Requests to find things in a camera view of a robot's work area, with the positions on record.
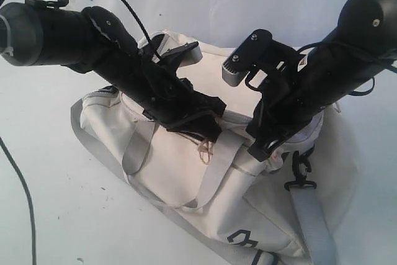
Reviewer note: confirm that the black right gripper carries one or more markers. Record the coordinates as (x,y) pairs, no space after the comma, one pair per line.
(281,113)

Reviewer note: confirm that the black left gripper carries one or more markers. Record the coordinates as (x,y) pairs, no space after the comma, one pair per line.
(164,96)

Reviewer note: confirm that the white canvas duffel bag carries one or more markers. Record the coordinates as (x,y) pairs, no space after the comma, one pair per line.
(283,210)

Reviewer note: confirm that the left robot arm black grey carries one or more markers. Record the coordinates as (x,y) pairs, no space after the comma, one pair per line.
(96,40)

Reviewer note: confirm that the right robot arm black grey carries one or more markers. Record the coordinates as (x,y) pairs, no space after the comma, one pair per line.
(362,45)

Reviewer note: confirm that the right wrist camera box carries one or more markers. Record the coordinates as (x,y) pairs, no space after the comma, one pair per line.
(258,52)

